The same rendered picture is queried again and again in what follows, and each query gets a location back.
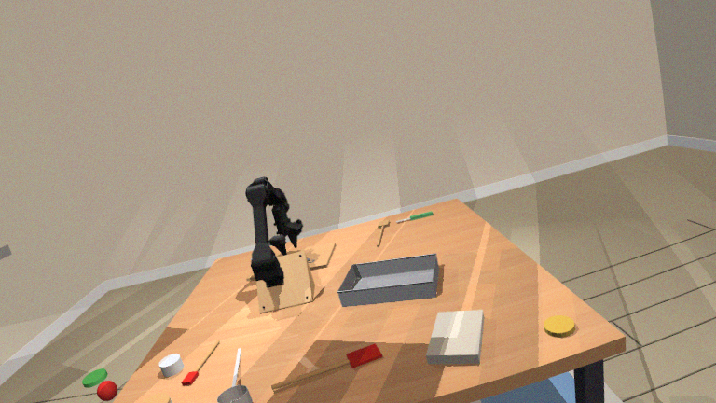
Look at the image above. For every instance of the white cylinder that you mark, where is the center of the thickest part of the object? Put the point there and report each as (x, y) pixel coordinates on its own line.
(171, 364)

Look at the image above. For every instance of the white long-handled ladle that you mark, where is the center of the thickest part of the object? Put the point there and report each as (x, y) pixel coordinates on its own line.
(236, 393)

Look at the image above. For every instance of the grey rectangular metal tin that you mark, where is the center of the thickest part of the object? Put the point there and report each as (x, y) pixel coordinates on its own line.
(390, 280)

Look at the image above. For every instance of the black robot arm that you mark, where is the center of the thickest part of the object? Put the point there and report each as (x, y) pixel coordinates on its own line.
(259, 194)

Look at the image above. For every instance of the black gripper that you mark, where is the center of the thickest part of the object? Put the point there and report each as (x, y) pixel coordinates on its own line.
(278, 241)

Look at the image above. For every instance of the yellow flat disc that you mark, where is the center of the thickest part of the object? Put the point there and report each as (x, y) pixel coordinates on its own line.
(559, 326)

